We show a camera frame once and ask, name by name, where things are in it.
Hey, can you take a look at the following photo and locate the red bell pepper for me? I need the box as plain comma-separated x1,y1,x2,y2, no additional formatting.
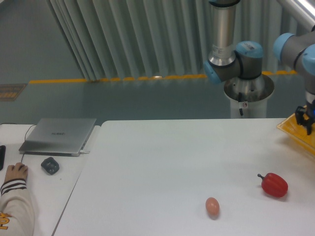
257,173,288,198

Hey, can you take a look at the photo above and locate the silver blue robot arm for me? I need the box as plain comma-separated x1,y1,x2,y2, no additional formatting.
204,0,315,135

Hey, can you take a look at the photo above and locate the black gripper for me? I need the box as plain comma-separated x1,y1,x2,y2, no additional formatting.
295,91,315,135

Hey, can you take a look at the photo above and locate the cream sleeved forearm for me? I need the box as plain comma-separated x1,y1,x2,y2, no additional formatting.
0,178,34,236

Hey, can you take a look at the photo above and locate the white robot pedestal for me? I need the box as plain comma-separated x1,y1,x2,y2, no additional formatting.
224,74,275,118

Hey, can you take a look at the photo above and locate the black mouse cable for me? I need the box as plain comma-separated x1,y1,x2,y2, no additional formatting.
0,122,37,164

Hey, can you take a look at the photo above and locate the black earbuds case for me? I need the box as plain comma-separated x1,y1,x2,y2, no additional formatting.
41,157,60,175

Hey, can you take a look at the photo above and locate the person's hand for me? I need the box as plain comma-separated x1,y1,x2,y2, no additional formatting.
4,162,28,182

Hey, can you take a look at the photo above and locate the pleated grey curtain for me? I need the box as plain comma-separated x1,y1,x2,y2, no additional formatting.
48,0,309,81

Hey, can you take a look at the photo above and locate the black keyboard edge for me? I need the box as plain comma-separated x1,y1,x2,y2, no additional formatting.
0,145,6,171

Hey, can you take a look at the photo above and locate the brown egg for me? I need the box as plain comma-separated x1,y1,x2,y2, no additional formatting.
205,197,220,216

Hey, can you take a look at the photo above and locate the silver closed laptop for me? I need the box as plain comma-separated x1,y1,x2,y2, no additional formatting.
19,118,96,156

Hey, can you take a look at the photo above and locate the black pedestal cable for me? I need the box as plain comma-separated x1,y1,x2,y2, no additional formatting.
237,92,244,116

